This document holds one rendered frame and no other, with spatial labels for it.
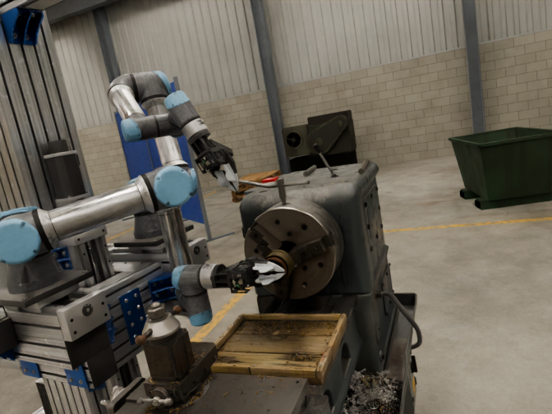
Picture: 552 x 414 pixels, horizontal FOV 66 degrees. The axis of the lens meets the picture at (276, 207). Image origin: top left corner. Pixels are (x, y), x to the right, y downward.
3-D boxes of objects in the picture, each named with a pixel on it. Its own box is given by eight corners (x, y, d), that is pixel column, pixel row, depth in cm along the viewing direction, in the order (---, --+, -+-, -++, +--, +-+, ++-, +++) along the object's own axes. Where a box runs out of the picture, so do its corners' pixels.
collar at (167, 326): (157, 321, 95) (154, 309, 95) (187, 321, 92) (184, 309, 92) (134, 339, 88) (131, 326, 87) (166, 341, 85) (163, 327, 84)
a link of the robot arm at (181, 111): (181, 97, 143) (185, 85, 135) (199, 125, 143) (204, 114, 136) (160, 107, 140) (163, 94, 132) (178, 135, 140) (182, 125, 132)
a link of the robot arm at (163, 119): (152, 121, 149) (154, 108, 139) (183, 117, 154) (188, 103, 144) (158, 143, 148) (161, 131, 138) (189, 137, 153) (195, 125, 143)
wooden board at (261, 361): (242, 324, 144) (241, 312, 144) (347, 324, 131) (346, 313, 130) (196, 377, 117) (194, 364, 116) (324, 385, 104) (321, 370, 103)
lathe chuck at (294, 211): (262, 288, 156) (246, 205, 150) (347, 287, 144) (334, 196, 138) (252, 299, 148) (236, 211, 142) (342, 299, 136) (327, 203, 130)
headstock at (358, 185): (296, 246, 221) (282, 172, 214) (390, 241, 203) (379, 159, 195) (249, 296, 167) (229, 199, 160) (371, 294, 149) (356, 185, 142)
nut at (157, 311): (156, 313, 92) (153, 297, 91) (172, 313, 91) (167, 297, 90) (144, 321, 88) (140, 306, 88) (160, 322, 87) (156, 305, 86)
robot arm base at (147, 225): (126, 239, 167) (120, 215, 165) (153, 228, 180) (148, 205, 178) (154, 238, 160) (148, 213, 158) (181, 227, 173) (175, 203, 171)
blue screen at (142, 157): (121, 220, 957) (95, 114, 913) (157, 211, 996) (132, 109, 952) (185, 249, 607) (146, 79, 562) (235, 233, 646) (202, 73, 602)
